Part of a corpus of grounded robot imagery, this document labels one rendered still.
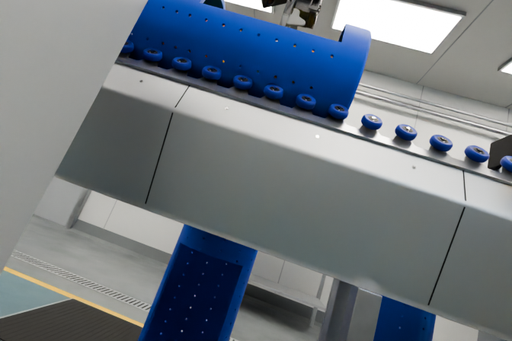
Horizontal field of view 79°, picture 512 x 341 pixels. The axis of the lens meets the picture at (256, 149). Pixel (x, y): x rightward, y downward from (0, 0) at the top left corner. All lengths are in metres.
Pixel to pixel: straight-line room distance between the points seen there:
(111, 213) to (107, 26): 4.08
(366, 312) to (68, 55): 0.64
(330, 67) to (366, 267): 0.42
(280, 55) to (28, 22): 0.47
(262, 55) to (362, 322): 0.58
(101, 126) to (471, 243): 0.78
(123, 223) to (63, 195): 0.89
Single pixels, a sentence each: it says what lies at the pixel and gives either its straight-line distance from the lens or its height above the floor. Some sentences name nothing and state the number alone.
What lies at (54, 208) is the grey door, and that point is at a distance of 4.87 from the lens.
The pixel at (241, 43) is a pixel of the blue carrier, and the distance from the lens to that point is 0.74.
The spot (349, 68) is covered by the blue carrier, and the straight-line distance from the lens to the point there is 0.73.
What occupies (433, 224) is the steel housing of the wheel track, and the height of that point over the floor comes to 0.78.
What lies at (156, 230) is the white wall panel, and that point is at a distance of 4.27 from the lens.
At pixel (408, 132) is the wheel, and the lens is 0.73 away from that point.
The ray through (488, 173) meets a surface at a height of 0.92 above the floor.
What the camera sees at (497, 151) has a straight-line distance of 0.98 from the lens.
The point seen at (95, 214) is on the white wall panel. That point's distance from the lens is 4.62.
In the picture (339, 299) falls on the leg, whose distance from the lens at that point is 0.81.
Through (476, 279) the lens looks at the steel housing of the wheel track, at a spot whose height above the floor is 0.71.
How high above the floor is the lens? 0.64
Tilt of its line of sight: 15 degrees up
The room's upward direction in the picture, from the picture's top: 20 degrees clockwise
